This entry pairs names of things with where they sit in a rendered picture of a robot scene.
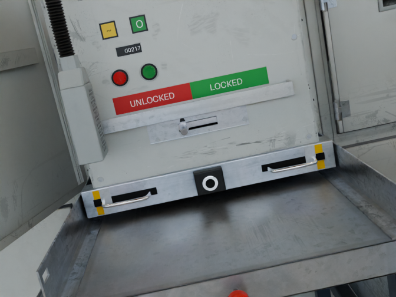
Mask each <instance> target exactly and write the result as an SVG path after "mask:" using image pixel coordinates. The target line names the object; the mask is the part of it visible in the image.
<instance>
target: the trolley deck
mask: <svg viewBox="0 0 396 297"><path fill-rule="evenodd" d="M393 274H396V240H391V239H390V238H389V237H388V236H387V235H386V234H385V233H384V232H383V231H382V230H380V229H379V228H378V227H377V226H376V225H375V224H374V223H373V222H372V221H370V220H369V218H367V217H366V215H364V214H363V213H362V212H361V211H360V210H359V209H358V208H357V207H355V206H354V205H353V204H352V203H351V202H350V201H349V200H348V199H347V198H346V197H345V196H344V195H343V194H342V193H341V192H339V191H338V190H337V189H336V188H335V187H334V186H333V185H332V184H330V182H329V181H327V179H326V178H324V177H323V176H322V175H321V174H320V173H319V172H318V171H313V172H309V173H304V174H299V175H295V176H289V177H284V178H281V179H275V180H270V181H264V182H261V183H256V184H250V185H247V186H242V187H236V188H232V189H227V190H225V191H221V192H216V193H211V194H205V195H201V196H193V197H188V198H185V199H179V200H174V201H170V202H165V203H160V204H154V205H151V206H146V207H140V208H136V209H131V210H126V211H122V212H117V213H112V214H107V215H105V217H104V220H103V223H102V225H101V228H100V231H99V234H98V236H97V240H96V242H95V245H94V248H93V251H92V253H91V256H90V259H89V261H88V265H87V267H86V270H85V273H84V276H83V278H82V281H81V284H80V287H79V290H78V292H77V296H76V297H228V296H229V294H230V293H231V292H233V290H234V288H238V290H241V291H244V292H246V293H247V294H248V296H249V297H289V296H294V295H299V294H303V293H308V292H313V291H318V290H322V289H327V288H332V287H336V286H341V285H346V284H350V283H355V282H360V281H365V280H369V279H374V278H379V277H383V276H388V275H393Z"/></svg>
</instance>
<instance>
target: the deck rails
mask: <svg viewBox="0 0 396 297"><path fill-rule="evenodd" d="M333 147H334V155H335V164H336V167H332V168H328V169H323V170H318V172H319V173H320V174H321V175H322V176H323V177H324V178H326V179H327V181H329V182H330V184H332V185H333V186H334V187H335V188H336V189H337V190H338V191H339V192H341V193H342V194H343V195H344V196H345V197H346V198H347V199H348V200H349V201H350V202H351V203H352V204H353V205H354V206H355V207H357V208H358V209H359V210H360V211H361V212H362V213H363V214H364V215H366V217H367V218H369V220H370V221H372V222H373V223H374V224H375V225H376V226H377V227H378V228H379V229H380V230H382V231H383V232H384V233H385V234H386V235H387V236H388V237H389V238H390V239H391V240H396V183H395V182H394V181H392V180H391V179H389V178H388V177H386V176H385V175H383V174H381V173H380V172H378V171H377V170H375V169H374V168H372V167H371V166H369V165H368V164H366V163H365V162H363V161H362V160H360V159H359V158H357V157H355V156H354V155H353V154H351V153H350V152H348V151H346V150H345V149H344V148H342V147H341V146H339V145H337V144H336V143H334V142H333ZM82 202H83V198H82V195H81V193H80V195H79V196H78V198H77V200H76V201H75V203H74V205H73V207H72V209H71V210H70V212H69V214H68V216H67V218H66V219H65V221H64V223H63V224H62V226H61V228H60V230H59V232H58V233H57V235H56V237H55V239H54V241H53V242H52V244H51V246H50V247H49V249H48V252H47V253H46V255H45V256H44V258H43V260H42V262H41V264H40V265H39V267H38V269H37V271H36V273H37V277H38V280H39V284H40V287H41V290H42V293H43V296H44V297H76V296H77V292H78V290H79V287H80V284H81V281H82V279H83V276H84V273H85V270H86V267H87V265H88V261H89V259H90V256H91V253H92V251H93V248H94V245H95V242H96V240H97V236H98V234H99V231H100V228H101V225H102V223H103V220H104V217H105V215H103V216H97V217H92V218H88V217H87V214H86V211H85V207H84V206H83V204H82ZM45 270H46V271H47V275H48V276H47V278H46V280H45V281H44V280H43V277H42V276H43V274H44V272H45Z"/></svg>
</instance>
